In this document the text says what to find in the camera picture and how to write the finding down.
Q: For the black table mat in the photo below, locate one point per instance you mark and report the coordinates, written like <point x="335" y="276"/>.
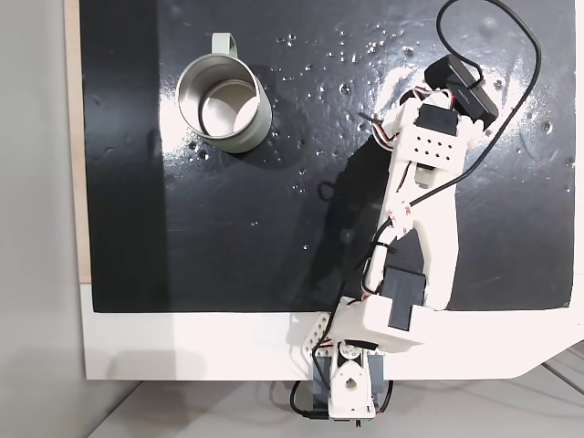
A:
<point x="228" y="237"/>

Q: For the steel mug with green outside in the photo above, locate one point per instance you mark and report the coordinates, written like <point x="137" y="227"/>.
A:
<point x="256" y="130"/>

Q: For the pale wooden board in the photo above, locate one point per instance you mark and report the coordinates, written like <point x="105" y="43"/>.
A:
<point x="75" y="137"/>

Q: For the black oval camera box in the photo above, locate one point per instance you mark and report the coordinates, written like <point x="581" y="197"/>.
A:
<point x="470" y="98"/>

